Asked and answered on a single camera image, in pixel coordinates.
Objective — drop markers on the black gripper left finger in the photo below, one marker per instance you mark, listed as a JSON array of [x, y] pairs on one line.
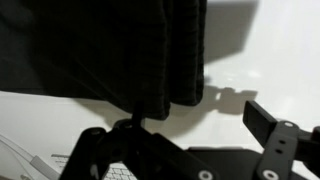
[[133, 153]]

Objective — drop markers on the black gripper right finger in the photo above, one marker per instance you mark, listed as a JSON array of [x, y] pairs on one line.
[[280, 146]]

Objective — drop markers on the black jean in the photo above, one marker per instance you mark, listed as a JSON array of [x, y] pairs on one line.
[[100, 50]]

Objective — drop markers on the white keyboard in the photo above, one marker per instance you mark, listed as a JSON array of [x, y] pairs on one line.
[[60, 159]]

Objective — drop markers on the white flat trackpad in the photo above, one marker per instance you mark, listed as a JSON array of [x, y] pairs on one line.
[[43, 166]]

